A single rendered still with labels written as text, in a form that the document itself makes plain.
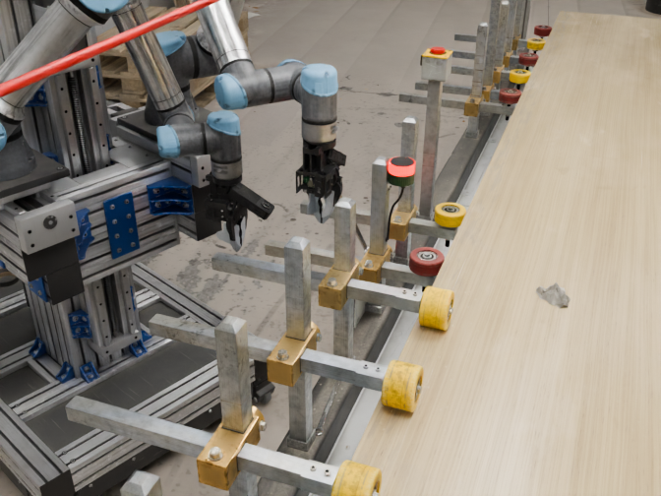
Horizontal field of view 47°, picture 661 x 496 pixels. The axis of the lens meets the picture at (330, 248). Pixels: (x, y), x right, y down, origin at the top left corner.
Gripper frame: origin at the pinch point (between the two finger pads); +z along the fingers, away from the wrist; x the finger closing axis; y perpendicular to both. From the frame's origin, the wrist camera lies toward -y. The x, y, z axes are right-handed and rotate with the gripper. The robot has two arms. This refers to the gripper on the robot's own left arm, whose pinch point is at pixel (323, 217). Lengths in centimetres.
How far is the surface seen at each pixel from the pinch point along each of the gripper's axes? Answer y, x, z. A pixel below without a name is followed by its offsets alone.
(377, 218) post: -7.6, 10.7, 2.2
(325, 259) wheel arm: -3.7, -0.9, 13.7
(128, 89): -262, -243, 81
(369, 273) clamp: -0.3, 11.5, 12.8
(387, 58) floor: -454, -124, 100
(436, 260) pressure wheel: -4.1, 26.2, 8.1
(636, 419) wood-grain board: 34, 71, 9
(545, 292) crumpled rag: 1, 51, 8
